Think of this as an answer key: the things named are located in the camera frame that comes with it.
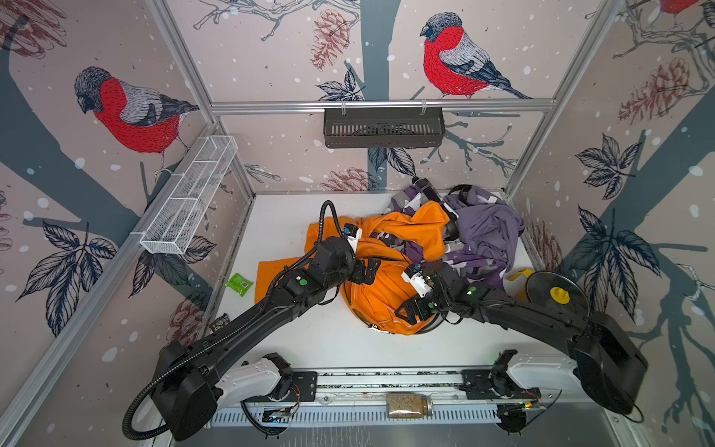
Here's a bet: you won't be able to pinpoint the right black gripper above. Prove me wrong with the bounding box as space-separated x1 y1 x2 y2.
391 285 454 322

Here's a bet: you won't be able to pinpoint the orange trousers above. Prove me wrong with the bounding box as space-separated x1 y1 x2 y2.
254 200 452 336

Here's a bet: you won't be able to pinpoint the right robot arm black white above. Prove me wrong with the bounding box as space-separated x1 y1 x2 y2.
395 262 648 415

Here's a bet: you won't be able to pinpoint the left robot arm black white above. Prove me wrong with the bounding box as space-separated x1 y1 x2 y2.
122 218 379 441

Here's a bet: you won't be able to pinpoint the purple camouflage trousers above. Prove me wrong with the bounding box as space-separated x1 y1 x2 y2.
369 177 524 290

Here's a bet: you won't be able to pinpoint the jar of grains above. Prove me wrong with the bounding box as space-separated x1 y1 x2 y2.
387 392 433 419

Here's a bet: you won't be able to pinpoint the plain purple garment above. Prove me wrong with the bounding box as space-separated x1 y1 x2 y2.
442 184 525 290

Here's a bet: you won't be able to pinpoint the yellow object beside spool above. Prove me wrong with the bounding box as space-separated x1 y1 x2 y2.
504 268 534 303

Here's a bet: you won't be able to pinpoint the small green packet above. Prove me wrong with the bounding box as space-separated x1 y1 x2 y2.
226 273 253 296

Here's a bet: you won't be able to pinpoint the black spool yellow hub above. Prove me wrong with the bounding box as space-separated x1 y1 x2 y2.
525 271 591 317

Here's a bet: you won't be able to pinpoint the black perforated metal shelf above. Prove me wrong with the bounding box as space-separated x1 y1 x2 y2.
323 107 446 149

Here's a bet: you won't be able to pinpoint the dark candy packet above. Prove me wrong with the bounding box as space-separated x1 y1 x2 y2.
209 313 231 333

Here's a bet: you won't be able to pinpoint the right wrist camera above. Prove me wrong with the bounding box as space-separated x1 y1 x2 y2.
401 264 432 298

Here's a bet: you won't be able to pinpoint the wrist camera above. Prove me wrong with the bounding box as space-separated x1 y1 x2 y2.
401 264 432 298
343 223 362 253

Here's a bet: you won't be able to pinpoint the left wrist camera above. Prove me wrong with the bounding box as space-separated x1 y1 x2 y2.
343 223 362 253

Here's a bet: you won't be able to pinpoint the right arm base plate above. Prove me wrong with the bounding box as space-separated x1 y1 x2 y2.
458 369 541 400

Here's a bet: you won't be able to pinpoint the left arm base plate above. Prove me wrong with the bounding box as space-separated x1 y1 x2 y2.
261 371 318 403

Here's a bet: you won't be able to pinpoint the white wire mesh basket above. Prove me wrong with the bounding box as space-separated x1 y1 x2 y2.
140 135 238 254

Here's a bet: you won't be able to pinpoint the horizontal aluminium frame bar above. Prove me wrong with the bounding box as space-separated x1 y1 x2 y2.
210 99 556 117

